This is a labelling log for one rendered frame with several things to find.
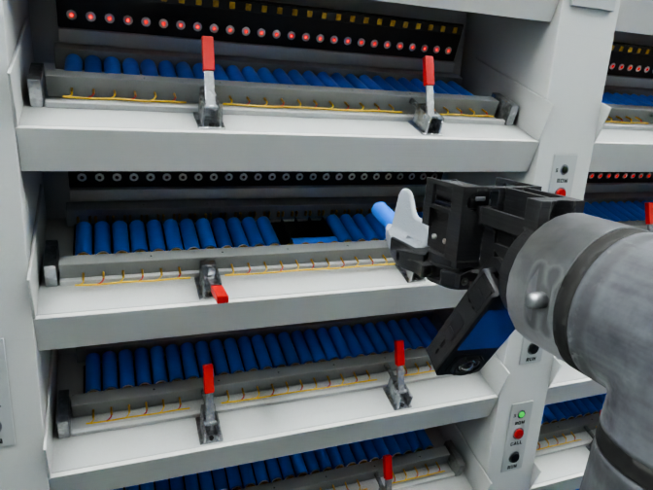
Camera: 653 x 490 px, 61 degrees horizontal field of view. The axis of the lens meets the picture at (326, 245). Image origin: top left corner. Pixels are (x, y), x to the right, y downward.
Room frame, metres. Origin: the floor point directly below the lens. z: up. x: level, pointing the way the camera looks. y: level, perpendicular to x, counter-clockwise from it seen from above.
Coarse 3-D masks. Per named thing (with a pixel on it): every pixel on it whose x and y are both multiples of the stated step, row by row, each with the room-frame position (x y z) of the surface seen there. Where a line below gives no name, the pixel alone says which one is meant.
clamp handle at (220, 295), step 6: (210, 270) 0.58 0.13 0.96; (210, 276) 0.59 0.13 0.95; (210, 282) 0.57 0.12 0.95; (216, 282) 0.57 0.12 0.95; (216, 288) 0.55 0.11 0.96; (222, 288) 0.55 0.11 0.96; (216, 294) 0.53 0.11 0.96; (222, 294) 0.53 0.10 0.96; (216, 300) 0.53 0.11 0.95; (222, 300) 0.52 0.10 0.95
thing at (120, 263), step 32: (64, 256) 0.57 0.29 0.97; (96, 256) 0.58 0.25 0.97; (128, 256) 0.59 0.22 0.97; (160, 256) 0.60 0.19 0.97; (192, 256) 0.61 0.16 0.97; (224, 256) 0.63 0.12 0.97; (256, 256) 0.64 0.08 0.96; (288, 256) 0.66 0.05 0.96; (320, 256) 0.67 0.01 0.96; (352, 256) 0.69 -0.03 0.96; (384, 256) 0.71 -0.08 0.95
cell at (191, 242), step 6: (180, 222) 0.69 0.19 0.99; (186, 222) 0.69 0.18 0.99; (192, 222) 0.70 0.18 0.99; (180, 228) 0.69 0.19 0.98; (186, 228) 0.67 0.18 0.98; (192, 228) 0.68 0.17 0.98; (186, 234) 0.66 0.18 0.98; (192, 234) 0.66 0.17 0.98; (186, 240) 0.65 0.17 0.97; (192, 240) 0.65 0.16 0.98; (186, 246) 0.64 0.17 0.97; (192, 246) 0.64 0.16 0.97; (198, 246) 0.64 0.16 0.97
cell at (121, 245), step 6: (120, 222) 0.66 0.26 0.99; (114, 228) 0.65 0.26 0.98; (120, 228) 0.65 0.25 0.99; (126, 228) 0.66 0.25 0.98; (114, 234) 0.64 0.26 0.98; (120, 234) 0.64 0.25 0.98; (126, 234) 0.64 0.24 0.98; (114, 240) 0.63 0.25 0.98; (120, 240) 0.62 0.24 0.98; (126, 240) 0.63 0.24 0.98; (114, 246) 0.62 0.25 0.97; (120, 246) 0.61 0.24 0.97; (126, 246) 0.62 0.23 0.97; (114, 252) 0.61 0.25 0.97; (126, 252) 0.61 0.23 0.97
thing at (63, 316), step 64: (128, 192) 0.70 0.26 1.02; (192, 192) 0.73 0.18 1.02; (256, 192) 0.77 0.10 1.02; (320, 192) 0.80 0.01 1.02; (384, 192) 0.84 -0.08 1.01; (64, 320) 0.52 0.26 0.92; (128, 320) 0.54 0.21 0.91; (192, 320) 0.57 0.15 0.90; (256, 320) 0.60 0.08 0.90; (320, 320) 0.64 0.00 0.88
